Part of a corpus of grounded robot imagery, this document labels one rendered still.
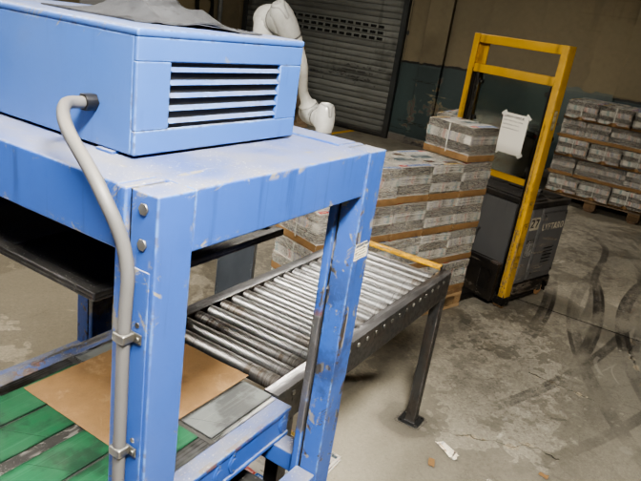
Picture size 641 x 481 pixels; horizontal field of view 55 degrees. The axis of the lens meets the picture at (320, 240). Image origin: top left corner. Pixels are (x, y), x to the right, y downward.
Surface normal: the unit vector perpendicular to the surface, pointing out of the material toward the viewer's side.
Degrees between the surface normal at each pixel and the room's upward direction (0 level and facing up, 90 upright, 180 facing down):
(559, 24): 90
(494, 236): 90
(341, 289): 90
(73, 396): 0
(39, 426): 0
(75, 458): 0
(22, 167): 90
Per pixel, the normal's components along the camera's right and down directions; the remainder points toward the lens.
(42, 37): -0.54, 0.21
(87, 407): 0.14, -0.93
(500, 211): -0.77, 0.11
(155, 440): 0.83, 0.29
